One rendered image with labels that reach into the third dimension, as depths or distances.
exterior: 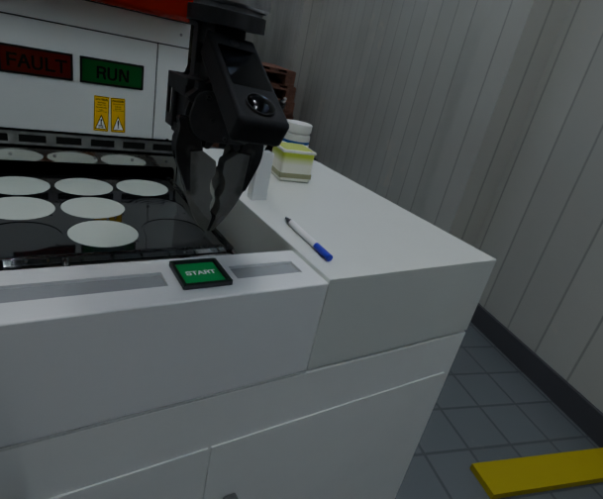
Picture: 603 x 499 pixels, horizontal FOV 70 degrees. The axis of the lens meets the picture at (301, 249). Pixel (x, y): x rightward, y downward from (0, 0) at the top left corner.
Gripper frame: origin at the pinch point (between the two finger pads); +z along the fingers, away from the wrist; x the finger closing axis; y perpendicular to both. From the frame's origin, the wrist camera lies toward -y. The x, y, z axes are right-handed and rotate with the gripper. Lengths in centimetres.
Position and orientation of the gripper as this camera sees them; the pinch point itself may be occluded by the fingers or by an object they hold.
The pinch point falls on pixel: (211, 222)
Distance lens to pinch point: 47.0
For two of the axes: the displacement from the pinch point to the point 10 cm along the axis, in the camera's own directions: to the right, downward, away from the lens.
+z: -2.0, 8.9, 4.0
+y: -5.1, -4.4, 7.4
